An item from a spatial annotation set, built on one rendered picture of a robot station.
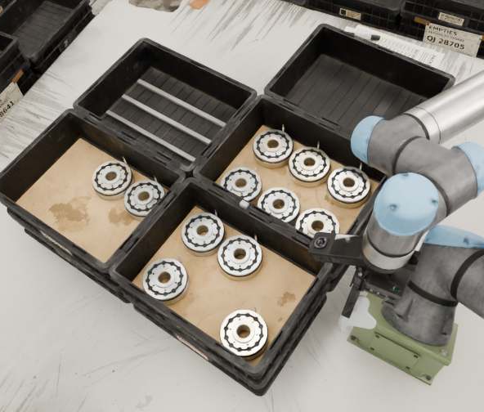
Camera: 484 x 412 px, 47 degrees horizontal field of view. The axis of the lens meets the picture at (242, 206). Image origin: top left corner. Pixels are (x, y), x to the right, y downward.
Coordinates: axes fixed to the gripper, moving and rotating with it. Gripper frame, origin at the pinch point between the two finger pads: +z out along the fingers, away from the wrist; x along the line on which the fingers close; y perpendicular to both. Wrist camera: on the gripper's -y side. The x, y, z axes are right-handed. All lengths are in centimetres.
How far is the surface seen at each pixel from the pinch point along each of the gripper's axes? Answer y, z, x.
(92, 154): -76, 25, 20
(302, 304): -8.3, 12.2, -0.6
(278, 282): -16.1, 22.4, 6.1
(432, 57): -3, 30, 100
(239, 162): -38, 22, 33
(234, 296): -23.9, 23.1, -0.9
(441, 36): -4, 56, 142
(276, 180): -27.3, 21.7, 31.4
